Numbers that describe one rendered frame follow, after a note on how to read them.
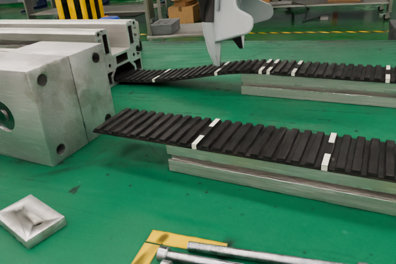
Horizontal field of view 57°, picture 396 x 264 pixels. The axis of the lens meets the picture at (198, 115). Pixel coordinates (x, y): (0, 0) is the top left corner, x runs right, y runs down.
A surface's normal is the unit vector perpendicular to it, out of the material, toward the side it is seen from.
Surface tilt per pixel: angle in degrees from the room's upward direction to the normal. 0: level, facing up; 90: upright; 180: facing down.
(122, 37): 90
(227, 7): 73
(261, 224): 0
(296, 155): 0
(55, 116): 90
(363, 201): 90
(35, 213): 0
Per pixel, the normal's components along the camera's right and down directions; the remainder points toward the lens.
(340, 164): -0.08, -0.91
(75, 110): 0.90, 0.11
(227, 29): -0.44, 0.12
